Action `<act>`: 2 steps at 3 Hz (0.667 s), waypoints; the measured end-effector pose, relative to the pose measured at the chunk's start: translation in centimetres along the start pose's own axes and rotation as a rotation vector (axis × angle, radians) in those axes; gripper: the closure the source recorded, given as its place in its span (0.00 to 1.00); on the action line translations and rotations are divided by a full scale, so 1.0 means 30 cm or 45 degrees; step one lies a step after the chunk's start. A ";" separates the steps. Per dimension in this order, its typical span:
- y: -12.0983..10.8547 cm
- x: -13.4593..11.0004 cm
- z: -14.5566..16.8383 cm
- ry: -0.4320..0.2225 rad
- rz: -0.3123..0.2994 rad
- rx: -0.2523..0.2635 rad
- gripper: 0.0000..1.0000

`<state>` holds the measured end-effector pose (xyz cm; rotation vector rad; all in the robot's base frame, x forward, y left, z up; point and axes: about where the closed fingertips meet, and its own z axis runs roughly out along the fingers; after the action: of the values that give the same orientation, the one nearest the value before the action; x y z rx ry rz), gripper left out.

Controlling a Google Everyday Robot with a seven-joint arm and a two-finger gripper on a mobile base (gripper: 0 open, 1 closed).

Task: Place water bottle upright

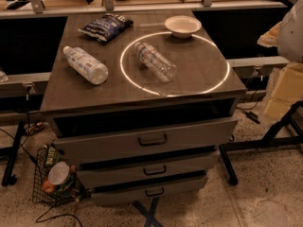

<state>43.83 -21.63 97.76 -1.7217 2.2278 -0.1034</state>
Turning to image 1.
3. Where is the middle grey drawer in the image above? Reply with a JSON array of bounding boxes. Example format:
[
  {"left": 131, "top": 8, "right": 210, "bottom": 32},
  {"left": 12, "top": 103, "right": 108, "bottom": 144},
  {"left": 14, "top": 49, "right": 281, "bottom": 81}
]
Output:
[{"left": 78, "top": 150, "right": 220, "bottom": 189}]

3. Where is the grey drawer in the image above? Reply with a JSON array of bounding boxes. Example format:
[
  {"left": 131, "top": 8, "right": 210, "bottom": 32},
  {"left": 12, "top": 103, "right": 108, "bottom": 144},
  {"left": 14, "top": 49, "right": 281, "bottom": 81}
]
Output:
[
  {"left": 92, "top": 175, "right": 207, "bottom": 206},
  {"left": 55, "top": 117, "right": 237, "bottom": 166},
  {"left": 78, "top": 150, "right": 220, "bottom": 189}
]

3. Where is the white bowl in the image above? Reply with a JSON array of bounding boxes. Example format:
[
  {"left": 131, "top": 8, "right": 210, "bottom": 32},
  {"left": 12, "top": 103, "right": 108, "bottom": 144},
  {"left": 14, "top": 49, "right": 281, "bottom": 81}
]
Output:
[{"left": 165, "top": 15, "right": 202, "bottom": 39}]

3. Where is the green snack package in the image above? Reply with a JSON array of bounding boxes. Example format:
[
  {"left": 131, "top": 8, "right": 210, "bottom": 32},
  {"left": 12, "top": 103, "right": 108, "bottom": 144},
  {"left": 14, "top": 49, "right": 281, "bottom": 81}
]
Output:
[{"left": 44, "top": 146, "right": 61, "bottom": 168}]

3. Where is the black wire basket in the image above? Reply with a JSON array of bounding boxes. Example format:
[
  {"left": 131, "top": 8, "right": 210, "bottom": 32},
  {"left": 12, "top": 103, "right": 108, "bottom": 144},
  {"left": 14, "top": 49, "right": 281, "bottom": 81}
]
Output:
[{"left": 32, "top": 146, "right": 84, "bottom": 205}]

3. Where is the dark blue chip bag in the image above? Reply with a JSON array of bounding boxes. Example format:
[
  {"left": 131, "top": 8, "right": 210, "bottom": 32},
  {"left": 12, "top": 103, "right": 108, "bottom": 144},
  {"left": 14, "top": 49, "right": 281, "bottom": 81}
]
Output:
[{"left": 79, "top": 13, "right": 134, "bottom": 43}]

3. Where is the black left stand leg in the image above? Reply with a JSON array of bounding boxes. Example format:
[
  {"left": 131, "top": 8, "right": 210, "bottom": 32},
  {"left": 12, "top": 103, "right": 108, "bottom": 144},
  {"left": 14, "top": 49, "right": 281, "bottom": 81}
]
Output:
[{"left": 1, "top": 121, "right": 25, "bottom": 186}]

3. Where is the clear water bottle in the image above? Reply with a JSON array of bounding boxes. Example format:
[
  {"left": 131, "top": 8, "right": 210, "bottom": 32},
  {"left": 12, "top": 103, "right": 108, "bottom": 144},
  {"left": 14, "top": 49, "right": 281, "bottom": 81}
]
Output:
[{"left": 134, "top": 43, "right": 177, "bottom": 82}]

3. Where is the white labelled water bottle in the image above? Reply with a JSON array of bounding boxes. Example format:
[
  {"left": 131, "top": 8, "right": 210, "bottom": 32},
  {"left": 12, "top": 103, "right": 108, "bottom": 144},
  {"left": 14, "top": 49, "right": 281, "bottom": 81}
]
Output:
[{"left": 63, "top": 46, "right": 108, "bottom": 85}]

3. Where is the top grey drawer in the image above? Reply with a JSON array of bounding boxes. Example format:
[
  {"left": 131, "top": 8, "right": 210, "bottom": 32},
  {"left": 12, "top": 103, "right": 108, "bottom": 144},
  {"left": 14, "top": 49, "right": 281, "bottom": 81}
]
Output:
[{"left": 55, "top": 117, "right": 237, "bottom": 166}]

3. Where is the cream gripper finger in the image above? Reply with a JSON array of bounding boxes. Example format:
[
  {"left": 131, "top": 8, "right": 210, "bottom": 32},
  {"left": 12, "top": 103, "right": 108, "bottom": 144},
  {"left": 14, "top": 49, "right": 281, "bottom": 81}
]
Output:
[{"left": 257, "top": 22, "right": 281, "bottom": 47}]

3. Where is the black power adapter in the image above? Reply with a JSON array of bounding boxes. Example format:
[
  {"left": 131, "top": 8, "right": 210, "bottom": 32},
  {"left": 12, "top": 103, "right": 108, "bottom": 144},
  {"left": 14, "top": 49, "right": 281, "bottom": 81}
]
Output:
[{"left": 246, "top": 112, "right": 259, "bottom": 124}]

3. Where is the red apple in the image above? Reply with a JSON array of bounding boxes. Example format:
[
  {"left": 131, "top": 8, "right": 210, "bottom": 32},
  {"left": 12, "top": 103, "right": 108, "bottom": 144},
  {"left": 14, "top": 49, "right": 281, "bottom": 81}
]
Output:
[{"left": 42, "top": 180, "right": 56, "bottom": 193}]

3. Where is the bottom grey drawer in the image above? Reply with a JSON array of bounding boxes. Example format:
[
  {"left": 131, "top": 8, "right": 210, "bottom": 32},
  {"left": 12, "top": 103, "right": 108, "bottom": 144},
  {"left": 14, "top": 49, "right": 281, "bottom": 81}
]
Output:
[{"left": 92, "top": 175, "right": 207, "bottom": 206}]

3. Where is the white lidded can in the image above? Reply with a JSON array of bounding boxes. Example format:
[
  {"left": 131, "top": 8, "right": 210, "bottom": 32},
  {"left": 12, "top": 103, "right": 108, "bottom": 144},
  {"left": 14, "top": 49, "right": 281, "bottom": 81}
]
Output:
[{"left": 48, "top": 162, "right": 70, "bottom": 185}]

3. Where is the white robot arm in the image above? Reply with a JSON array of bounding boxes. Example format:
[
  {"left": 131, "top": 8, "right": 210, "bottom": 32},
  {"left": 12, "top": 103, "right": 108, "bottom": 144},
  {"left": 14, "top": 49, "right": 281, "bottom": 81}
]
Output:
[{"left": 257, "top": 0, "right": 303, "bottom": 62}]

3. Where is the black table leg frame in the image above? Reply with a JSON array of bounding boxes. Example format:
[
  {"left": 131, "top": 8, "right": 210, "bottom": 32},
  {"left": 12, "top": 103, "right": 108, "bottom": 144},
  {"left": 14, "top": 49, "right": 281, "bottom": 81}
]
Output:
[{"left": 219, "top": 101, "right": 303, "bottom": 185}]

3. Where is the grey drawer cabinet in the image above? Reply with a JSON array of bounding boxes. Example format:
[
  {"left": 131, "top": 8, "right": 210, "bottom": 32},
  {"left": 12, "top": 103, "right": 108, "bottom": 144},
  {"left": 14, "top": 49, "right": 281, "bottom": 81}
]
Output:
[{"left": 41, "top": 10, "right": 245, "bottom": 196}]

